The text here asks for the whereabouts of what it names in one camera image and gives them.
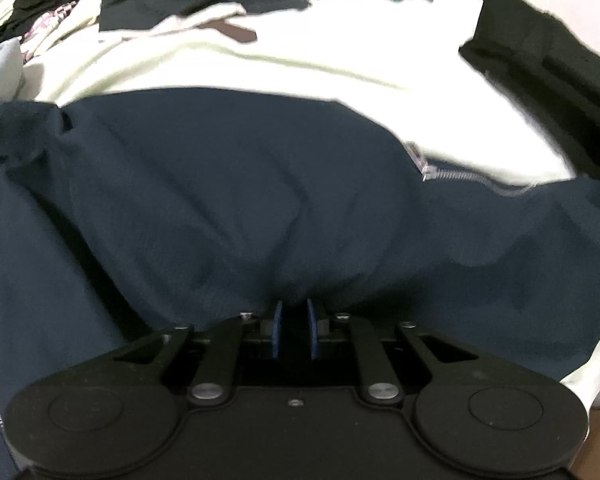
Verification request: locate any bed with green sheet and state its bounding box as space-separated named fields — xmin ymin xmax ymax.
xmin=0 ymin=0 xmax=600 ymax=401

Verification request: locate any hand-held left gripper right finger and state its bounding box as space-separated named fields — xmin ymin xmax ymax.
xmin=306 ymin=299 xmax=501 ymax=407

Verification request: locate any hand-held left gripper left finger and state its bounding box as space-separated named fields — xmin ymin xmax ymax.
xmin=87 ymin=301 xmax=284 ymax=407

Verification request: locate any navy zip jacket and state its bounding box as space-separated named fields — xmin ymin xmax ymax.
xmin=0 ymin=39 xmax=600 ymax=480

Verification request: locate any folded black garment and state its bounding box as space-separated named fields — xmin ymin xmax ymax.
xmin=459 ymin=0 xmax=600 ymax=183

